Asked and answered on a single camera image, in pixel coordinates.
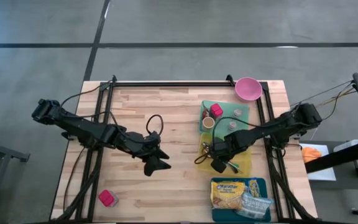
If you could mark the small glass saffron jar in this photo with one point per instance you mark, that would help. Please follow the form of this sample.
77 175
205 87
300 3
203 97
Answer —
237 112
232 125

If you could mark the white paper sheet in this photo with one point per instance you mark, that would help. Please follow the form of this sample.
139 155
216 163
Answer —
322 172

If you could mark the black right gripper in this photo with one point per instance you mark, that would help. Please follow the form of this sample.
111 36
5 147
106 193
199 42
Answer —
224 147

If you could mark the white plastic container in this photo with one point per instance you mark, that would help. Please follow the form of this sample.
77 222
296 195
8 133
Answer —
346 144

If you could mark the pink bowl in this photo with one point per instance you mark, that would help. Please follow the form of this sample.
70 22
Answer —
248 87

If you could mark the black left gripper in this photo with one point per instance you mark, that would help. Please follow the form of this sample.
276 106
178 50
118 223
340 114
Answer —
138 146

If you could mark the yellow translucent bin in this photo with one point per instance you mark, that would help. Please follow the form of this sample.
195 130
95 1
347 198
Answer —
244 161

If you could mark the orange cloth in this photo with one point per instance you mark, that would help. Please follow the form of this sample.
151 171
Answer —
309 154

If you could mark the brown orange seasoning packet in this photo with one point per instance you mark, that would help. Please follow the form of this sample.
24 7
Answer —
204 113

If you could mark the dark teal bin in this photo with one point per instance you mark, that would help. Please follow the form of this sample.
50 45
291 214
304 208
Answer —
222 216

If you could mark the furikake jar gold lid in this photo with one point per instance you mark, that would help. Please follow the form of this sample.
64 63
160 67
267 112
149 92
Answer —
208 123

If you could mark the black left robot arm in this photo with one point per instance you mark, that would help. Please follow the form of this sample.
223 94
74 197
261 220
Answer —
82 127

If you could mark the red-lidded spice tin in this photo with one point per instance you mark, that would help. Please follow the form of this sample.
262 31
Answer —
107 198
216 110

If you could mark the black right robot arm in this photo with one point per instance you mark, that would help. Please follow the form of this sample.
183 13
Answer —
278 126

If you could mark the black aluminium rig frame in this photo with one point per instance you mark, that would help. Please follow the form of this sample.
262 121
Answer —
182 84

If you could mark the yellow noodle packet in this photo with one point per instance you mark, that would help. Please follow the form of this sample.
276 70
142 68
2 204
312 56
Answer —
227 194

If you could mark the light teal translucent bin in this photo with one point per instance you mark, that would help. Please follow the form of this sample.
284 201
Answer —
241 104

